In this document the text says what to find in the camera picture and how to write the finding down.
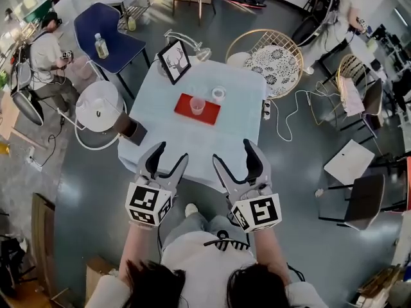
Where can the clear cup with white rim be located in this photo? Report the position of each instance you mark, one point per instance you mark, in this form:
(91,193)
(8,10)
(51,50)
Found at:
(219,93)

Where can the wooden board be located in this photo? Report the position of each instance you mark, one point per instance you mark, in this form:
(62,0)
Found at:
(41,236)

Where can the clear bottle with yellow liquid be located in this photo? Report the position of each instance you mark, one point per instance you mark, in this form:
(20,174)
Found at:
(101,47)

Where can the cardboard box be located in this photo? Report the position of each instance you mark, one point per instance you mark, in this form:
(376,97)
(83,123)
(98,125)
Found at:
(96,271)

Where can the person's white shirt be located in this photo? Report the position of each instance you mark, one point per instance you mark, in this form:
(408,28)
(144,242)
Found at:
(205,268)

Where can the person's white shoe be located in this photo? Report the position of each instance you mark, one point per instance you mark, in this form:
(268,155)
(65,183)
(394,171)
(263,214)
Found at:
(191,210)

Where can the white round cushion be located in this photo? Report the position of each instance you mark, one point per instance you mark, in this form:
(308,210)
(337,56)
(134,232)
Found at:
(239,59)

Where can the person's left forearm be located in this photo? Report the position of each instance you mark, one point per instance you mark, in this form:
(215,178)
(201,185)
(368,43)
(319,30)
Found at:
(136,249)

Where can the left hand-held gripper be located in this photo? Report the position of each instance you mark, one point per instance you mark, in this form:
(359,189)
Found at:
(144,201)

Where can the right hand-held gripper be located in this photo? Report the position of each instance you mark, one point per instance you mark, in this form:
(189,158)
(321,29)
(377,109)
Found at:
(260,210)

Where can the person's right forearm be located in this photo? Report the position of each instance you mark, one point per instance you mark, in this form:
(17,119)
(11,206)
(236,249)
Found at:
(269,255)

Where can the pink round stool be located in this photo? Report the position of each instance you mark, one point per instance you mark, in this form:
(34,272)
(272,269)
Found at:
(82,69)

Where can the black chair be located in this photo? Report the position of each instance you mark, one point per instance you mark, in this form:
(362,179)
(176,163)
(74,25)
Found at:
(369,201)

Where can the light blue tablecloth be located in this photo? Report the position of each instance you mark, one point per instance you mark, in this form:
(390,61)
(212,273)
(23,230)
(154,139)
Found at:
(192,143)

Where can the white round side table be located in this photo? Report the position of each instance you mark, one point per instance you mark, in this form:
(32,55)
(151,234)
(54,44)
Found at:
(98,106)

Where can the grey shell chair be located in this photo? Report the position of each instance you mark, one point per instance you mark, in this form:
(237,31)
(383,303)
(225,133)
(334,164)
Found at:
(25,101)

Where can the black and white floral cushion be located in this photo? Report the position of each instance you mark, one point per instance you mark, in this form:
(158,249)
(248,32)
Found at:
(276,67)

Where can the small yellow bottle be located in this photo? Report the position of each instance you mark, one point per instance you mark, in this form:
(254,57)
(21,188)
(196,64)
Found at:
(131,24)

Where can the brown open box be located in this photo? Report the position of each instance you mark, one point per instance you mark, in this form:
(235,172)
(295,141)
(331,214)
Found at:
(130,128)

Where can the red tray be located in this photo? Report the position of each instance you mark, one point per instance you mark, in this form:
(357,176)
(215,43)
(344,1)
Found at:
(210,114)

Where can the white power strip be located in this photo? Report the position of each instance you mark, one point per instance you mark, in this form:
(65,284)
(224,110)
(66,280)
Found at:
(266,109)
(32,157)

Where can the clear arched desk lamp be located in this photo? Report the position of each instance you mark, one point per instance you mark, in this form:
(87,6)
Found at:
(192,43)

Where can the pink translucent cup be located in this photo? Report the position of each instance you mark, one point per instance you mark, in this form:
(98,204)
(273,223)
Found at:
(197,106)

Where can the pink cloth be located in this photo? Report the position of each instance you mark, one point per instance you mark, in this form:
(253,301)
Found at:
(351,96)

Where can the dark blue chair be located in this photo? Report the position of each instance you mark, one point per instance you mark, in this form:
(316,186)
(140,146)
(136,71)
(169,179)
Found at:
(118,48)

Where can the black framed deer picture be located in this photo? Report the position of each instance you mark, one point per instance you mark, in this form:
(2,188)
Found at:
(175,62)

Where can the white square board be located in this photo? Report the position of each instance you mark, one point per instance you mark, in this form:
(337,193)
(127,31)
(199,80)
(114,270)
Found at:
(350,160)

